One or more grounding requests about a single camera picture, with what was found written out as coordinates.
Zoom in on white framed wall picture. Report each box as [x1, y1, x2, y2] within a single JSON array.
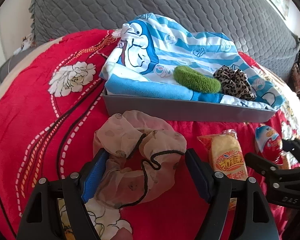
[[255, 0, 292, 20]]

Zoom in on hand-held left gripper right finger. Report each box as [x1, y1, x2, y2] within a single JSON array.
[[185, 149, 282, 240]]

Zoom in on blue striped cartoon cloth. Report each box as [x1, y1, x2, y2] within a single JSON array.
[[99, 12, 285, 110]]

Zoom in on red floral blanket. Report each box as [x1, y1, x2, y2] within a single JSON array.
[[0, 29, 300, 240]]

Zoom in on grey tray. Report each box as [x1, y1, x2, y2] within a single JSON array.
[[102, 87, 277, 123]]

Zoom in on leopard print scrunchie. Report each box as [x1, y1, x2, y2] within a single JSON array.
[[212, 65, 257, 102]]

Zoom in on yellow snack packet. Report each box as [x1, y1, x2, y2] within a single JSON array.
[[197, 129, 249, 210]]

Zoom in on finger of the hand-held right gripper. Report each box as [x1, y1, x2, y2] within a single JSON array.
[[281, 139, 300, 161], [245, 152, 292, 182]]

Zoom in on person's left hand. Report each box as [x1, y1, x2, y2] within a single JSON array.
[[114, 229, 134, 240]]

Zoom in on white sheer scrunchie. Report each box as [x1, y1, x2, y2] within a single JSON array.
[[93, 110, 187, 209]]

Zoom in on grey quilted cover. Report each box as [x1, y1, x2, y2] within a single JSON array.
[[29, 0, 300, 83]]

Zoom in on red egg-shaped toy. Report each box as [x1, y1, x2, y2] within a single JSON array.
[[254, 125, 283, 165]]

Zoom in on white wardrobe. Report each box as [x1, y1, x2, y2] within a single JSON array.
[[0, 17, 33, 103]]

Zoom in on grey cushion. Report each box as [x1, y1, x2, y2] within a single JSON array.
[[0, 49, 35, 85]]

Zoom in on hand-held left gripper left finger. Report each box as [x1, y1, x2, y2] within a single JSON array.
[[16, 150, 110, 240]]

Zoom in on floral patterned cloth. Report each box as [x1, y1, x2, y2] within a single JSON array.
[[20, 34, 35, 54]]

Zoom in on leopard print garment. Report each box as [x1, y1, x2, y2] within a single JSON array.
[[290, 60, 300, 88]]

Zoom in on green fuzzy scrunchie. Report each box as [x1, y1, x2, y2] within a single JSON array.
[[173, 65, 222, 93]]

